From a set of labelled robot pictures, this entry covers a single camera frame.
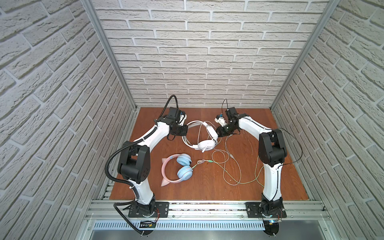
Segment pink blue cat-ear headphones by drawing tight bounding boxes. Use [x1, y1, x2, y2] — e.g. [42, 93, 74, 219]
[160, 153, 194, 187]

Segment black corrugated cable conduit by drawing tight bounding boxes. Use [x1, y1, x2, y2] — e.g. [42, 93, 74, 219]
[104, 94, 180, 236]

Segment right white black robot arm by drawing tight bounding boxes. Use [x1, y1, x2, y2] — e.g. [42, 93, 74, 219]
[215, 107, 288, 217]

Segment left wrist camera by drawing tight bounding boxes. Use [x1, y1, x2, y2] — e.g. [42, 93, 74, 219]
[178, 112, 187, 126]

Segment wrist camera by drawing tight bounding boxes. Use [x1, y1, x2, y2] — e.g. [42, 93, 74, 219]
[178, 112, 187, 126]
[215, 114, 227, 127]

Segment white perforated vent strip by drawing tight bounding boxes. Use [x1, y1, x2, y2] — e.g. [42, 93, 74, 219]
[93, 220, 265, 231]

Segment green headphone cable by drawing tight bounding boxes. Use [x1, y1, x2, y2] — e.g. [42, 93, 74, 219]
[191, 154, 266, 188]

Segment aluminium mounting rail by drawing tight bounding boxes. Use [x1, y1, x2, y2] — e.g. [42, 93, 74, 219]
[83, 199, 332, 222]

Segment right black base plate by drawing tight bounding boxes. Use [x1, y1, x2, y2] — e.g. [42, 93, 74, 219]
[245, 201, 287, 219]

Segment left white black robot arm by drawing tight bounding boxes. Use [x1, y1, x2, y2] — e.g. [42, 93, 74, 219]
[118, 107, 188, 216]

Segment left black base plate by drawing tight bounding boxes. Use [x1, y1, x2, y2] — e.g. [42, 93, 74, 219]
[129, 201, 170, 218]

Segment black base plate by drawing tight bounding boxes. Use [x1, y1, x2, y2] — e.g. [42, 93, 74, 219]
[129, 201, 170, 218]
[245, 201, 287, 219]

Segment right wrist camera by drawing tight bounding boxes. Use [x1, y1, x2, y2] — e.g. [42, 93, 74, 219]
[215, 114, 227, 127]

